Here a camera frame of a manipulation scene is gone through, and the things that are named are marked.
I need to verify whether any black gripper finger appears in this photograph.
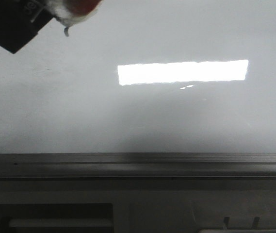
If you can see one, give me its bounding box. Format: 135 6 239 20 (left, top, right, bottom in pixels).
0 0 53 54

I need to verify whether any red taped grip block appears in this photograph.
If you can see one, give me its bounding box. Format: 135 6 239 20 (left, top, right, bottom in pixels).
43 0 103 37

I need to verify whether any white whiteboard with grey frame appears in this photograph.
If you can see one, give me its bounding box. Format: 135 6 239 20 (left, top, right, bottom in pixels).
0 0 276 179

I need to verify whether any grey table frame underneath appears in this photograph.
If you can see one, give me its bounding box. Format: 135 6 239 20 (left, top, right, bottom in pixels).
0 178 276 233

